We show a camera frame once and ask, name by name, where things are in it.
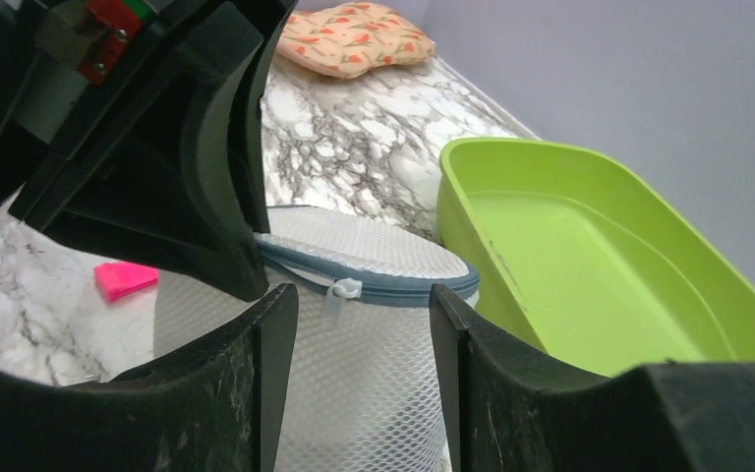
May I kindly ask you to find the floral orange pouch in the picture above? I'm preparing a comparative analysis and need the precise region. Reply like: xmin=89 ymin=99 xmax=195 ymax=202
xmin=276 ymin=2 xmax=436 ymax=80

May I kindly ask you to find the green plastic tray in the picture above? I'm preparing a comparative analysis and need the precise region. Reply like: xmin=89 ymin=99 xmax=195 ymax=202
xmin=436 ymin=138 xmax=755 ymax=376

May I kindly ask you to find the pink plastic clip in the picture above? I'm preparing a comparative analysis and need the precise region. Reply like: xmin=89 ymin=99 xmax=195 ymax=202
xmin=93 ymin=262 xmax=159 ymax=303

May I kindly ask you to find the white mesh laundry bag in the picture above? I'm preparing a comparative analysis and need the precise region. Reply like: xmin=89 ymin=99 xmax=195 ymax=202
xmin=152 ymin=205 xmax=482 ymax=472

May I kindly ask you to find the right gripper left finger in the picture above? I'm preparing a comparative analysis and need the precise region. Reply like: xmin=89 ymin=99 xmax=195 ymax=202
xmin=0 ymin=283 xmax=299 ymax=471

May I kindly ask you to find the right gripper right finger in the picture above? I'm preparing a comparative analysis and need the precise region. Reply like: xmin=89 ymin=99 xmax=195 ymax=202
xmin=429 ymin=285 xmax=755 ymax=471

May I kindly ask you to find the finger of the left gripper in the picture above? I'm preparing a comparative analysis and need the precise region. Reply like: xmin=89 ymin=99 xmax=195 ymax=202
xmin=227 ymin=0 xmax=299 ymax=234

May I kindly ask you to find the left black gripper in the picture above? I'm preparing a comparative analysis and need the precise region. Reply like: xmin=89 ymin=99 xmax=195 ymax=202
xmin=0 ymin=1 xmax=268 ymax=301

